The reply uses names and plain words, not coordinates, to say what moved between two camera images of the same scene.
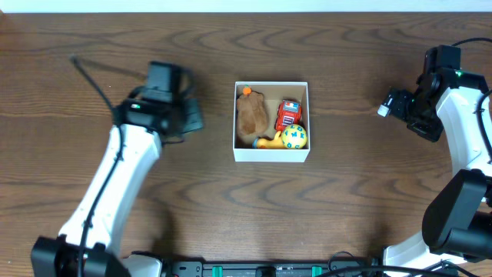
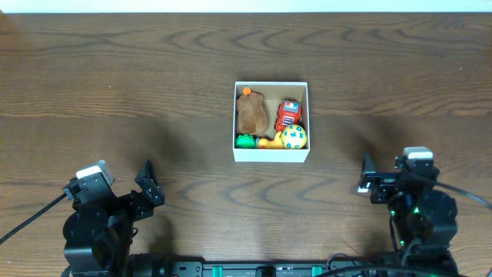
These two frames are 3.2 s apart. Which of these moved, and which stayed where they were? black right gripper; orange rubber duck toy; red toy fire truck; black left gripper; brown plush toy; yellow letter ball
Moved: black left gripper; black right gripper
Stayed: orange rubber duck toy; yellow letter ball; brown plush toy; red toy fire truck
